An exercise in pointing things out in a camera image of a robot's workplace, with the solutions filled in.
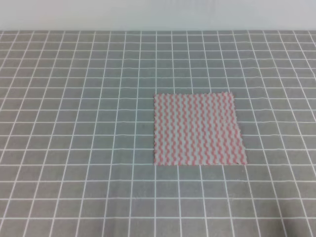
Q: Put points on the pink white zigzag towel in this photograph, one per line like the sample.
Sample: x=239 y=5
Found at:
x=197 y=129

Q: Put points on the grey grid tablecloth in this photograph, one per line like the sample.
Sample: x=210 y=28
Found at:
x=77 y=134

